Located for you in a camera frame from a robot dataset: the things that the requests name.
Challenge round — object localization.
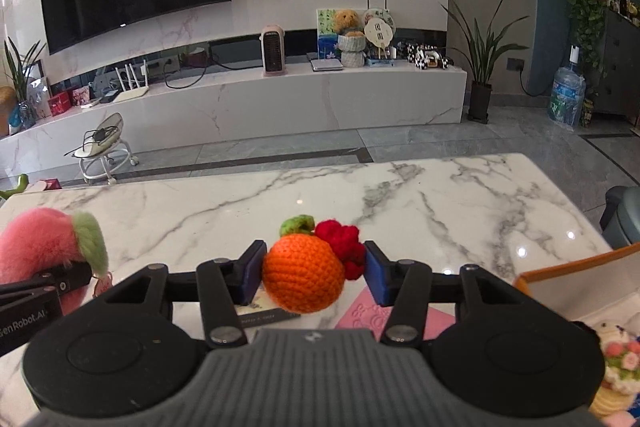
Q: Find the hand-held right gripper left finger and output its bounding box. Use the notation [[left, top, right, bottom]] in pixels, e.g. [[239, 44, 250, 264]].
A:
[[100, 239, 268, 349]]

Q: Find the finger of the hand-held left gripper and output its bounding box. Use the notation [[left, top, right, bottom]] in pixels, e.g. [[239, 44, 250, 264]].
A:
[[0, 261, 94, 308]]

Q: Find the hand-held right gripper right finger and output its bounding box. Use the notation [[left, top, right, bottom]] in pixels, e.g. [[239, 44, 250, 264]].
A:
[[364, 239, 541, 348]]

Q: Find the crochet orange toy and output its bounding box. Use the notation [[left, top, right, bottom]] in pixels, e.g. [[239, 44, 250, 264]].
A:
[[262, 214, 368, 314]]

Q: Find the pink peach plush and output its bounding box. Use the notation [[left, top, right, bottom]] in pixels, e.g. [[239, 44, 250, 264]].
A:
[[0, 207, 113, 313]]

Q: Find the orange cardboard box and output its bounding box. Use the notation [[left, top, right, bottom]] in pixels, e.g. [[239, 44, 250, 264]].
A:
[[515, 243, 640, 427]]

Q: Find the crochet bunny doll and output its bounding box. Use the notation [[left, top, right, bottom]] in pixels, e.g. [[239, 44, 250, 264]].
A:
[[587, 319, 640, 427]]

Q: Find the dark picture booklet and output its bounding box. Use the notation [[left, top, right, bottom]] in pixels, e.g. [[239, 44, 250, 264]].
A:
[[235, 287, 302, 327]]

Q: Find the pink card holder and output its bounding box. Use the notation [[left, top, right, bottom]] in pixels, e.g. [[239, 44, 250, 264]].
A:
[[334, 289, 456, 342]]

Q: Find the green toy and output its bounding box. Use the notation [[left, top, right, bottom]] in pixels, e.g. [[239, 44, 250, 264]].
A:
[[0, 174, 30, 200]]

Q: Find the white wheeled stool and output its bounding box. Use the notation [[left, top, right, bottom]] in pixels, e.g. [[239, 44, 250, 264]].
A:
[[64, 112, 140, 185]]

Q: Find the white marble television console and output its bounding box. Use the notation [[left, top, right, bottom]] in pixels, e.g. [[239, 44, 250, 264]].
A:
[[0, 57, 468, 180]]

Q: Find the red gift box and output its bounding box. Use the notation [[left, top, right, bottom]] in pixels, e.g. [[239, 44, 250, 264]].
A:
[[47, 91, 73, 117]]

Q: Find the golden brown vase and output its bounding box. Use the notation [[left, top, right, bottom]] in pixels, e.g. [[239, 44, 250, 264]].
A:
[[0, 87, 18, 135]]

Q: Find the white router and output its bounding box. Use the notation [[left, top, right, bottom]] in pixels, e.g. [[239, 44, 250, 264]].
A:
[[111, 62, 151, 104]]

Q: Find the long leaf potted plant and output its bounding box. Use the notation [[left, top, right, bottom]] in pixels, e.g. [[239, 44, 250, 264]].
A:
[[440, 0, 531, 125]]

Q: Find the leafy plant in glass vase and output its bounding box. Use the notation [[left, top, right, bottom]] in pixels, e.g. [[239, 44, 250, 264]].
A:
[[2, 36, 47, 128]]

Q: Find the silver flat device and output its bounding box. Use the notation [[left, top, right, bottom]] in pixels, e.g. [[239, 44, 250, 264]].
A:
[[307, 52, 344, 72]]

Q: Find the pink space heater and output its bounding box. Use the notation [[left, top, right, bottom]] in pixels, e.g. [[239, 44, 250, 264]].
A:
[[260, 24, 288, 78]]

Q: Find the black white checkered toy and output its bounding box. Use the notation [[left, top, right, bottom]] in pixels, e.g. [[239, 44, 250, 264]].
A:
[[406, 42, 453, 70]]

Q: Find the blue green painting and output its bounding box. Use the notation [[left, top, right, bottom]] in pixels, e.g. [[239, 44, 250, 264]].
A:
[[316, 8, 351, 58]]

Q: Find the round paper fan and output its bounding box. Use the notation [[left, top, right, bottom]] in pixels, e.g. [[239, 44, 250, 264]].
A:
[[362, 8, 396, 58]]

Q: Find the grey chair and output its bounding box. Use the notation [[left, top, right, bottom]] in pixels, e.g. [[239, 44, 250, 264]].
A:
[[600, 186, 640, 250]]

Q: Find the brown teddy bear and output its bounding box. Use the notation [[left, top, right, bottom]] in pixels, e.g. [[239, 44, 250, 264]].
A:
[[334, 8, 363, 35]]

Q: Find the large water bottle with pump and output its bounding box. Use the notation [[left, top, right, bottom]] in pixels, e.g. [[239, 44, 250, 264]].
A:
[[547, 46, 587, 132]]

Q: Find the dark grey cabinet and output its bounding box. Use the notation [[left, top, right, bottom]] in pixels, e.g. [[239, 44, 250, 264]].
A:
[[595, 10, 640, 115]]

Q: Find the black cable on console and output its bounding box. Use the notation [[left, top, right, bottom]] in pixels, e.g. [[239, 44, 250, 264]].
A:
[[165, 52, 263, 90]]

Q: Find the black power cable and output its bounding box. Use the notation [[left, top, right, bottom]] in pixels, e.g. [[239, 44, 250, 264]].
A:
[[520, 70, 553, 98]]

